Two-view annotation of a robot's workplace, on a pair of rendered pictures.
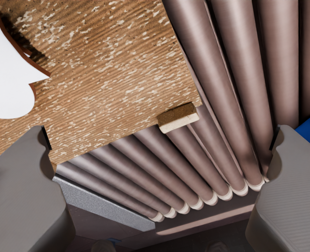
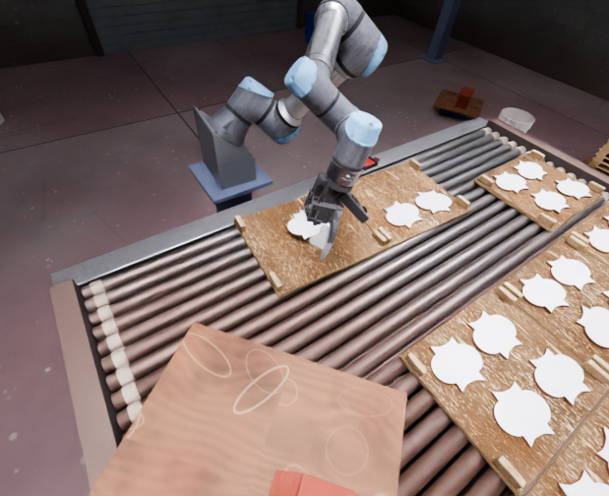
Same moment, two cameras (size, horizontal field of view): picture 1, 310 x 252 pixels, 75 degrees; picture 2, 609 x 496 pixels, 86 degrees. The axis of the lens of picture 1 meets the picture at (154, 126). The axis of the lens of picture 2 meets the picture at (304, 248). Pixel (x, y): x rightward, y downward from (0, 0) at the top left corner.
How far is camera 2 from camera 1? 0.87 m
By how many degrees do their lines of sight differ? 67
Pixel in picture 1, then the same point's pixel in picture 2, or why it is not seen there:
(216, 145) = (232, 317)
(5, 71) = (306, 231)
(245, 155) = not seen: hidden behind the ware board
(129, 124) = (269, 265)
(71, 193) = (195, 231)
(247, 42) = (309, 312)
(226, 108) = (270, 314)
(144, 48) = (308, 271)
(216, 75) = (292, 303)
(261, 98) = (275, 332)
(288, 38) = (312, 329)
